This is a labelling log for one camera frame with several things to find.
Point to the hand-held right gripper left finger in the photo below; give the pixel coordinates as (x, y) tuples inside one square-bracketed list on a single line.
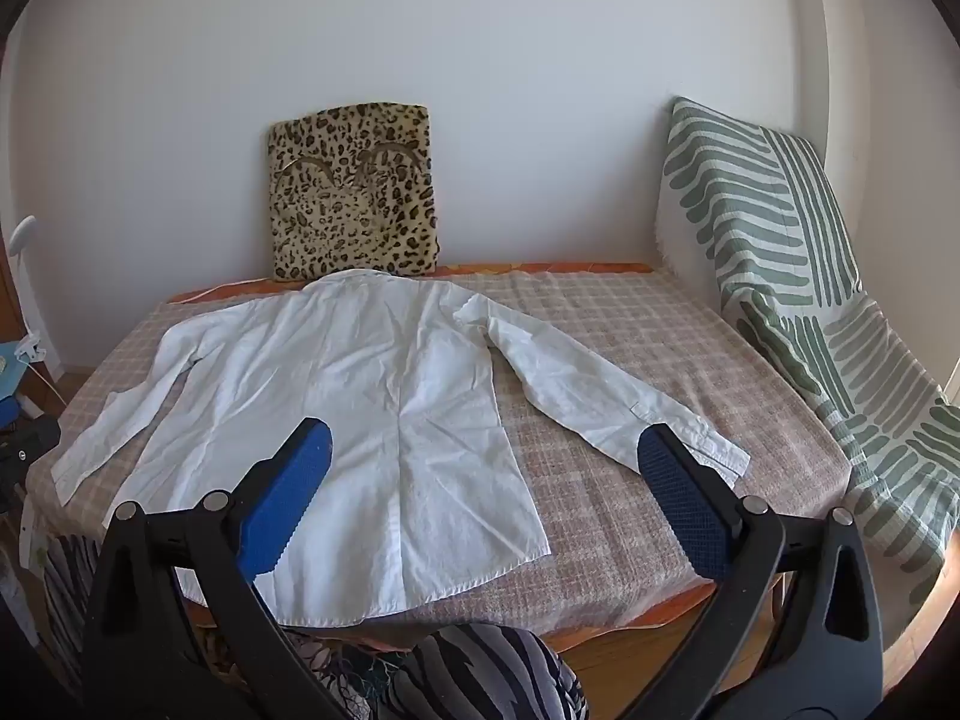
[(289, 491)]

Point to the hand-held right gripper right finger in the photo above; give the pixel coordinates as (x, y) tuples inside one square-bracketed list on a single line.
[(686, 499)]

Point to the white long-sleeved shirt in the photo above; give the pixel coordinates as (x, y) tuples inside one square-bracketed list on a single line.
[(360, 420)]

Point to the pink checked blanket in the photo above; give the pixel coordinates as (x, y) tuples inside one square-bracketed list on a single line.
[(637, 390)]

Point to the green striped white throw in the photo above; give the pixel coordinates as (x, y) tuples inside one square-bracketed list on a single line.
[(810, 300)]

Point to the person's zebra patterned leg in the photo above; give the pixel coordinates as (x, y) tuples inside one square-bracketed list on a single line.
[(465, 675)]

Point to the orange patterned bed sheet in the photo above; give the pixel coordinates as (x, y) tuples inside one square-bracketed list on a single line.
[(570, 268)]

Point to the wooden side table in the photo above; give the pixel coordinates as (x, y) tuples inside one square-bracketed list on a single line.
[(15, 360)]

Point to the leopard print cushion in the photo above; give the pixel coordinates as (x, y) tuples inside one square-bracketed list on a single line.
[(352, 191)]

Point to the white desk lamp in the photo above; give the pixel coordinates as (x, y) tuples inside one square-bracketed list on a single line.
[(21, 231)]

